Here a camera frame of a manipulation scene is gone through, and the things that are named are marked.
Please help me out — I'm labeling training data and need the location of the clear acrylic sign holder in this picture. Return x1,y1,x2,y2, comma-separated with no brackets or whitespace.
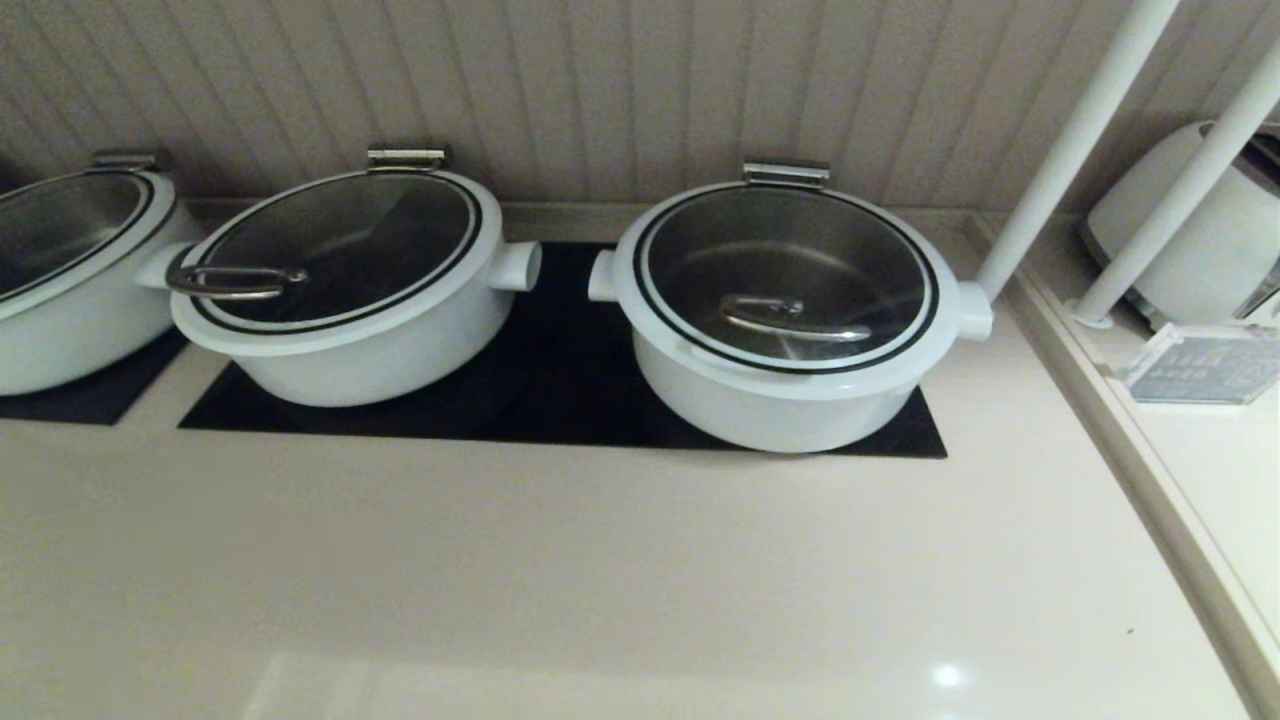
1115,322,1280,405

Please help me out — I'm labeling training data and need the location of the white round cooking pot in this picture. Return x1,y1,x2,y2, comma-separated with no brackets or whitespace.
588,250,996,455
137,240,544,408
0,202,206,396

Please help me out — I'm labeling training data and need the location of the white slanted pole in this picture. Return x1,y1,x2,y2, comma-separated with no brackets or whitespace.
975,0,1183,303
1066,40,1280,329

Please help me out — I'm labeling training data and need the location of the glass lid with white rim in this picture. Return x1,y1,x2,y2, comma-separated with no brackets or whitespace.
168,168,504,357
0,168,181,323
612,182,963,401

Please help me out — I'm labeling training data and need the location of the white countertop appliance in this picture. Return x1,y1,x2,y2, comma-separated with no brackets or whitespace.
1082,120,1280,327

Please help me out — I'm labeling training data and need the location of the wide black induction cooktop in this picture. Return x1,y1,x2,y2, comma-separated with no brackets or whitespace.
179,242,948,460

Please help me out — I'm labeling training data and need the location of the small black induction cooktop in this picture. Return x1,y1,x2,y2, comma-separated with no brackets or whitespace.
0,327,193,425

